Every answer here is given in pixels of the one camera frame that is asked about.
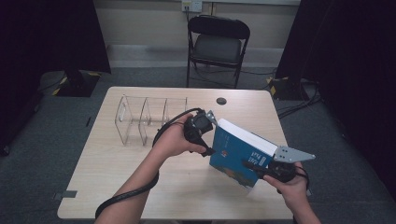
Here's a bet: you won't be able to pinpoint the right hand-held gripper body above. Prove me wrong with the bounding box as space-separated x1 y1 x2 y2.
262 146 317 184

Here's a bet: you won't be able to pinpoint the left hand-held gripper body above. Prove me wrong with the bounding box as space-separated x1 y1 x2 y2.
183 108 219 143

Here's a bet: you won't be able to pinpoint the blue book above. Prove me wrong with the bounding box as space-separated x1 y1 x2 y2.
208 118 279 190

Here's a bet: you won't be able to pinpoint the clear acrylic divider rack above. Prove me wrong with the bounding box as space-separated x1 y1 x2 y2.
114 94 189 147

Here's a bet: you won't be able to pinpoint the person's left hand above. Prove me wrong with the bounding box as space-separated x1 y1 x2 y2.
151 113 206 160

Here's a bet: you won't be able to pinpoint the person's right hand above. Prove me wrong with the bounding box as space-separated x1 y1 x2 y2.
262 161 310 213

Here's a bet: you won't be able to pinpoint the black stand base yellow tape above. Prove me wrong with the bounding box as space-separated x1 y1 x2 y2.
38 69 103 98
266 76 313 102

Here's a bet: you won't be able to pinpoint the black folding chair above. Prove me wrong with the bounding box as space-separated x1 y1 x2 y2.
186 14 252 90

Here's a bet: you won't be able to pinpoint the black curtain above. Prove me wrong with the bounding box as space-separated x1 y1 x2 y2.
275 0 396 202
0 0 112 157

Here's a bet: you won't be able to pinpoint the grey tape strip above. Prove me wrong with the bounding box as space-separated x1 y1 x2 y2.
52 189 78 201

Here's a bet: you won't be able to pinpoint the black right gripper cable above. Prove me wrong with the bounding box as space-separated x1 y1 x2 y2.
293 165 312 198

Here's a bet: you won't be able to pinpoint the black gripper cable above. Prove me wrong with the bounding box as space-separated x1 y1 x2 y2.
94 107 204 219
293 165 312 198

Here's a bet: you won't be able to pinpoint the black floor cables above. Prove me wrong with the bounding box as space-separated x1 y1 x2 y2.
276 79 323 119

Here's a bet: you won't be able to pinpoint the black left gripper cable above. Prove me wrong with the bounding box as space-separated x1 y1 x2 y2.
94 107 204 219

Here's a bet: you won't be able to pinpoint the white wall socket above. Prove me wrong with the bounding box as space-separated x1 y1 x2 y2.
181 0 204 14

